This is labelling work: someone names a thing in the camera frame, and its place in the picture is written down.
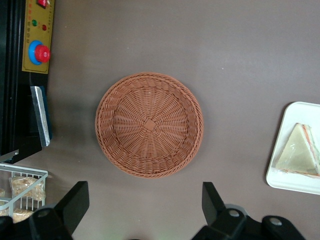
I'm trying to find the silver machine handle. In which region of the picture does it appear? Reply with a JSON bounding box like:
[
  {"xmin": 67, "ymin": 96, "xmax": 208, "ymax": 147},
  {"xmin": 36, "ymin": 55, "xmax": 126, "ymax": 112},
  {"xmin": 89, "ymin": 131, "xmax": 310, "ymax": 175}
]
[{"xmin": 29, "ymin": 85, "xmax": 51, "ymax": 148}]

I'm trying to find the brown round wicker basket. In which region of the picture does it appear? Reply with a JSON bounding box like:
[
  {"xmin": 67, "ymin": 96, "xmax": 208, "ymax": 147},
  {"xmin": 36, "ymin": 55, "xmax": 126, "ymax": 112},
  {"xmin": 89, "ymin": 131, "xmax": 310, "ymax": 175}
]
[{"xmin": 94, "ymin": 72, "xmax": 205, "ymax": 180}]

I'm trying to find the black machine with yellow panel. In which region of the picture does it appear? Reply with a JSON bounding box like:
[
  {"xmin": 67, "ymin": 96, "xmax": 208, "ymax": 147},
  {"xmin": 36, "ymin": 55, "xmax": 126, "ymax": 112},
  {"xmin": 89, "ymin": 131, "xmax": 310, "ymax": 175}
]
[{"xmin": 0, "ymin": 0, "xmax": 55, "ymax": 158}]

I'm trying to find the clear bagged snack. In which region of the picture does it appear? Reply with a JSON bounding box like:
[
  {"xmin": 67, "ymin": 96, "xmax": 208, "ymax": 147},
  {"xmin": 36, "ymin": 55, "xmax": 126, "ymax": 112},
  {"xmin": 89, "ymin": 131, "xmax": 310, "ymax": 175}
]
[
  {"xmin": 9, "ymin": 175, "xmax": 47, "ymax": 201},
  {"xmin": 0, "ymin": 209, "xmax": 34, "ymax": 224}
]

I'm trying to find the red emergency stop button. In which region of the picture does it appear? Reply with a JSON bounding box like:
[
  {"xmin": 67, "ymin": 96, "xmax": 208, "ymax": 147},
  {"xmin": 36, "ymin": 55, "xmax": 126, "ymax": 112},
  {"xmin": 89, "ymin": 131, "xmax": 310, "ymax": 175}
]
[{"xmin": 27, "ymin": 40, "xmax": 52, "ymax": 66}]

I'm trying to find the white wire rack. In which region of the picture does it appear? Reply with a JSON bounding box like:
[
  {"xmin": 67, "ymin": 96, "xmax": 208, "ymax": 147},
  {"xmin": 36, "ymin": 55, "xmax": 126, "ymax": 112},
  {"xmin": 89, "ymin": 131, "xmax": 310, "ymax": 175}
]
[{"xmin": 0, "ymin": 162, "xmax": 49, "ymax": 226}]

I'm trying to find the triangular sandwich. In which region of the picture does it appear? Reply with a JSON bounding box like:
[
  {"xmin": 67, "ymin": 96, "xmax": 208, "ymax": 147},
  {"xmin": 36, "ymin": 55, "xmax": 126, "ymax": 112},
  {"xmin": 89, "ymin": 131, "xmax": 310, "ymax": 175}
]
[{"xmin": 273, "ymin": 122, "xmax": 320, "ymax": 178}]

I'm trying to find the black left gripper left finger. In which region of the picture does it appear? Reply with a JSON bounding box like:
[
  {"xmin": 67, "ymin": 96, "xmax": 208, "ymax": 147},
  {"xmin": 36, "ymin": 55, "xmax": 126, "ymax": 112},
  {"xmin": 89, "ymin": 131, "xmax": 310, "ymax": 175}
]
[{"xmin": 0, "ymin": 181, "xmax": 90, "ymax": 240}]

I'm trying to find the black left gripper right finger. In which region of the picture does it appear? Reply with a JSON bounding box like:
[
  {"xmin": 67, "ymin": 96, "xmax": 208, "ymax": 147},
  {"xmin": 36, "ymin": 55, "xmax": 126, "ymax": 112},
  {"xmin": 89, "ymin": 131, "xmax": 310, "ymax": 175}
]
[{"xmin": 192, "ymin": 181, "xmax": 308, "ymax": 240}]

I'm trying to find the beige plastic tray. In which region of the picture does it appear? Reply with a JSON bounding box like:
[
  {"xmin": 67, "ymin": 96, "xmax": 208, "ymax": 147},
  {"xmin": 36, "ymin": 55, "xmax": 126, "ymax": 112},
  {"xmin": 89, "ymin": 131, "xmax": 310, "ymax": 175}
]
[{"xmin": 265, "ymin": 100, "xmax": 320, "ymax": 196}]

